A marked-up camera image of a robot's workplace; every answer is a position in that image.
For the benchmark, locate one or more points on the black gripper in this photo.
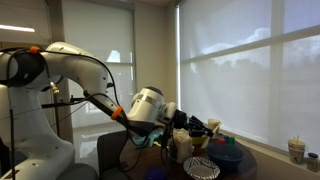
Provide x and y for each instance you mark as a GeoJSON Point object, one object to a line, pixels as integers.
{"type": "Point", "coordinates": [182, 119]}

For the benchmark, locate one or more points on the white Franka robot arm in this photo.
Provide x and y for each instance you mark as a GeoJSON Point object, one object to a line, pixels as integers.
{"type": "Point", "coordinates": [76, 70]}

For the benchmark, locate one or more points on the clear plastic jar with grains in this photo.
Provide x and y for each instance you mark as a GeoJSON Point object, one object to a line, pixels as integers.
{"type": "Point", "coordinates": [183, 146]}

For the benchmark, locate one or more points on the dark blue bowl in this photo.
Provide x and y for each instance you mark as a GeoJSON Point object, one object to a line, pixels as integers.
{"type": "Point", "coordinates": [225, 158]}

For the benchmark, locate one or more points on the white bowl with blue pattern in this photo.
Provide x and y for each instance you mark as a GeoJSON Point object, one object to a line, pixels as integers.
{"type": "Point", "coordinates": [201, 171]}

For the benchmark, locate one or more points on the small jar with dark lid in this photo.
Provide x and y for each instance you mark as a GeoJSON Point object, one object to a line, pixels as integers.
{"type": "Point", "coordinates": [313, 163]}

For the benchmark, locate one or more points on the patterned paper cup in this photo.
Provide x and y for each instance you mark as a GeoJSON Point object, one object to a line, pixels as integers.
{"type": "Point", "coordinates": [212, 123]}

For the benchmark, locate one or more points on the red toy block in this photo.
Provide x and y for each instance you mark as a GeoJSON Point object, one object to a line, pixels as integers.
{"type": "Point", "coordinates": [221, 140]}

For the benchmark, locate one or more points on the blue toy block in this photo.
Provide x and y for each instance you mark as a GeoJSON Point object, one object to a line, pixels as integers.
{"type": "Point", "coordinates": [226, 138]}

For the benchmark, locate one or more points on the green toy block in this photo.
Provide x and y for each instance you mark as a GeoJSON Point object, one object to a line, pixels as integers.
{"type": "Point", "coordinates": [232, 140]}

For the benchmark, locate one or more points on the large teal measuring cup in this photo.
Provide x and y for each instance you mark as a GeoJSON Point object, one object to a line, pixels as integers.
{"type": "Point", "coordinates": [153, 135]}

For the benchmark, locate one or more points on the dark upholstered chair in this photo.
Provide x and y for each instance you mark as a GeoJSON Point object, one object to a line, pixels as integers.
{"type": "Point", "coordinates": [108, 153]}

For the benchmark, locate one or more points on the paper cup with sticks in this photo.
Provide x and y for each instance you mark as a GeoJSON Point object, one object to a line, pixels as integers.
{"type": "Point", "coordinates": [296, 151]}

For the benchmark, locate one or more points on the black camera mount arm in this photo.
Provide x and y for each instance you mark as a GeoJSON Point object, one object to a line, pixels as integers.
{"type": "Point", "coordinates": [63, 103]}

